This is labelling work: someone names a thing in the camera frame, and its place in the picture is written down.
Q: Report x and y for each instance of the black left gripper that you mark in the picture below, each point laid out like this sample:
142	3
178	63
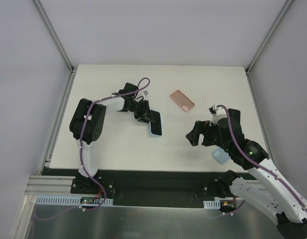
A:
143	112

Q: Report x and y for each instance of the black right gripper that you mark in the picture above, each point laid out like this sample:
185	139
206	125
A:
201	133

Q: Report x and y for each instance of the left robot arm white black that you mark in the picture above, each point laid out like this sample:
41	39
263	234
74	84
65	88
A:
87	123

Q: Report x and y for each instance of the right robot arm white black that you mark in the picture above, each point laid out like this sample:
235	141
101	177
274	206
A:
282	203

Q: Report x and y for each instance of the pink phone case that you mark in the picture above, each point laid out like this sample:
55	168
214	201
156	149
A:
182	100

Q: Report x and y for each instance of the black phone right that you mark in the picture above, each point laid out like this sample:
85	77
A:
235	114

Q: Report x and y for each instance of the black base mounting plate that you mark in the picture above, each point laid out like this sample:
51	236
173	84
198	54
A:
161	199

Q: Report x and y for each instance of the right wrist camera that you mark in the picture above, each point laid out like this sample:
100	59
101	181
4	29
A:
213	109

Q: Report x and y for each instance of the right white cable duct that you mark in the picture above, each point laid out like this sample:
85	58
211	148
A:
219	203

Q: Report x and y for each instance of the white cable duct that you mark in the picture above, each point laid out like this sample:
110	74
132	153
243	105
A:
73	201
219	203

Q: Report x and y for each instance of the aluminium front rail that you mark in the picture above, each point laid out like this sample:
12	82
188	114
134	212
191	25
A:
48	184

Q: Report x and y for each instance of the left white cable duct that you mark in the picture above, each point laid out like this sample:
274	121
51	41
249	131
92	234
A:
73	201

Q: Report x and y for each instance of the left aluminium frame post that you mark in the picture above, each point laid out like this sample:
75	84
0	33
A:
53	34

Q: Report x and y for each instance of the aluminium frame post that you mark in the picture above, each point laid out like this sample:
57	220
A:
53	34
269	35

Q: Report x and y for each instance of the right aluminium frame post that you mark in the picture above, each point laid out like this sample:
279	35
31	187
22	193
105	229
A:
269	35

